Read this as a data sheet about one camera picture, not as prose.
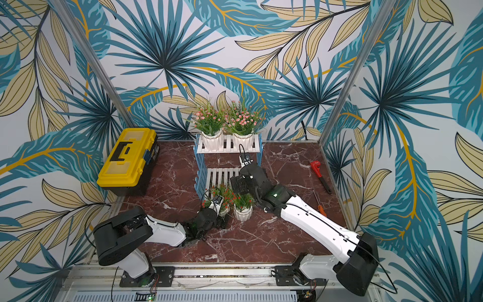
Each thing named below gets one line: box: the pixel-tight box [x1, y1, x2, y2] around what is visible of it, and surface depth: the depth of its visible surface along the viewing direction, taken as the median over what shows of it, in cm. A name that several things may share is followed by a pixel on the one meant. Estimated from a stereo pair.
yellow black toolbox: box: [96, 127, 160, 197], surface depth 91 cm
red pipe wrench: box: [310, 160, 333, 195], surface depth 109 cm
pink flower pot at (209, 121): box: [192, 105, 226, 151], surface depth 76 cm
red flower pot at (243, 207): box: [233, 193, 255, 222], surface depth 85 cm
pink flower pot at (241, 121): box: [222, 100, 266, 151], surface depth 72 cm
